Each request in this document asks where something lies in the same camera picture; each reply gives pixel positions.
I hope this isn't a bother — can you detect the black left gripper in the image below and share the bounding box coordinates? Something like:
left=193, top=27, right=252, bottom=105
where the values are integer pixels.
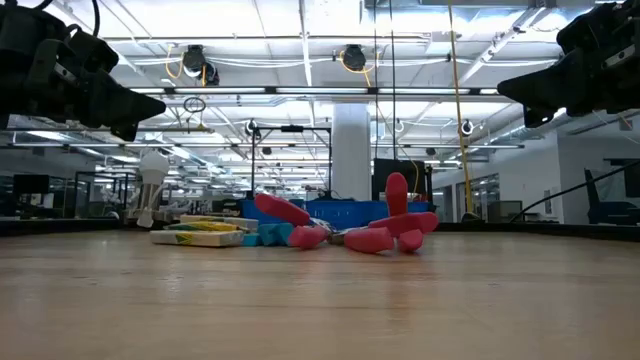
left=0, top=2, right=167, bottom=143

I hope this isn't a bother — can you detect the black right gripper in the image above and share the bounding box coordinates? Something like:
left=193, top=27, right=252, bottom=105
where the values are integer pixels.
left=497, top=0, right=640, bottom=129

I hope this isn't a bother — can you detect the yellow green crayon box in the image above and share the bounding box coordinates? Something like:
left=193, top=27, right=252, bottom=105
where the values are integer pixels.
left=149, top=229, right=245, bottom=249
left=167, top=221, right=242, bottom=233
left=179, top=214, right=260, bottom=233

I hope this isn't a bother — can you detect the white bulb table lamp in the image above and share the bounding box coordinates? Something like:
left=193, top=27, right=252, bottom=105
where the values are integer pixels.
left=134, top=148, right=171, bottom=224

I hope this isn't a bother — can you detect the blue chair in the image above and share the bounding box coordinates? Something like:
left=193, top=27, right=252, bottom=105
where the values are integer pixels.
left=583, top=167, right=640, bottom=226

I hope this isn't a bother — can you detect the black equipment case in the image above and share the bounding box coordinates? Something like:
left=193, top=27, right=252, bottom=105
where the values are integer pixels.
left=372, top=158, right=428, bottom=201

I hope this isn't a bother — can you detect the white building column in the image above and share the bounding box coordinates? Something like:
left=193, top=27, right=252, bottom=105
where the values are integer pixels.
left=331, top=102, right=373, bottom=201

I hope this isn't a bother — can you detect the yellow hanging cable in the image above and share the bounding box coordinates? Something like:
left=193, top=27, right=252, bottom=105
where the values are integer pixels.
left=446, top=0, right=475, bottom=217

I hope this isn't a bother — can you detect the black ceiling cord reel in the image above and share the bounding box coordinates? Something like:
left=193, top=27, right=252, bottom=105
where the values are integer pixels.
left=341, top=43, right=369, bottom=73
left=181, top=43, right=221, bottom=87

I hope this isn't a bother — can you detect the black slanting cable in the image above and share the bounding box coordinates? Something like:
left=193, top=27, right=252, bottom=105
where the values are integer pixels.
left=509, top=159, right=640, bottom=224

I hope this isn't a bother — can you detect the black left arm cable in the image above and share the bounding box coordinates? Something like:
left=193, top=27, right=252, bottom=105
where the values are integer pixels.
left=29, top=0, right=101, bottom=39

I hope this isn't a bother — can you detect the white lamp cable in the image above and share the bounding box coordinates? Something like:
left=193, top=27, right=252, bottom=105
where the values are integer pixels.
left=135, top=184, right=191, bottom=230

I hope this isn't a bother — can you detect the black aluminium table frame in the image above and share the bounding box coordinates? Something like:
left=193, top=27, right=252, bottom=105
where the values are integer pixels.
left=0, top=216, right=640, bottom=244

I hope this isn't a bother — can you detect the black metal stand frame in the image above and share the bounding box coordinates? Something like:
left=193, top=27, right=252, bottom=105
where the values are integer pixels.
left=248, top=124, right=334, bottom=200

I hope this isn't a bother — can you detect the black hanging cable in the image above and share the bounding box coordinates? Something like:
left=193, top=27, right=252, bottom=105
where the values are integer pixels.
left=372, top=0, right=380, bottom=162
left=388, top=0, right=398, bottom=162

